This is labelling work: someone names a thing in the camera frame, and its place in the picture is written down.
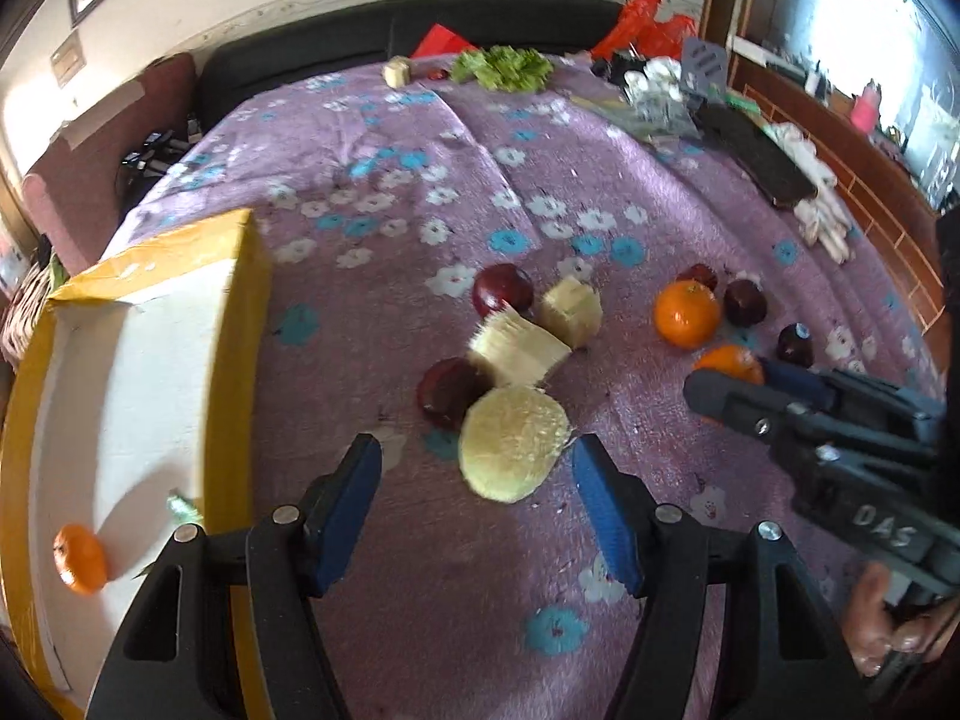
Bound black smartphone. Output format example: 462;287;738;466
693;103;814;210

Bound green lettuce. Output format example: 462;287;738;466
449;46;555;93

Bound red jujube date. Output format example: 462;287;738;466
675;263;719;293

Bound yellow white tray box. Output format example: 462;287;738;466
2;208;272;718

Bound black sofa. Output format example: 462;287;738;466
194;0;622;128

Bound plastic packet on booklet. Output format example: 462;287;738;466
569;52;700;143

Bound white cloth gloves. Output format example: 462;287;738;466
763;122;854;265

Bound red plastic bag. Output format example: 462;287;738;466
590;0;698;60

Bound mandarin orange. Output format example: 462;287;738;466
693;344;765;385
52;523;109;595
652;280;722;351

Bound red paper box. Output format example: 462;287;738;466
410;23;475;59

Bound purple floral tablecloth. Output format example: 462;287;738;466
112;60;939;718

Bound person right hand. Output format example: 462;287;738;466
841;562;958;678

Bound pink armchair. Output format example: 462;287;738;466
20;52;197;275

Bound pink bottle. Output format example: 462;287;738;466
850;80;882;135

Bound dark red plum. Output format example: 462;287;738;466
776;322;815;369
722;278;768;328
470;263;535;317
416;358;491;431

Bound small sugarcane piece far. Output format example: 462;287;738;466
382;57;412;89

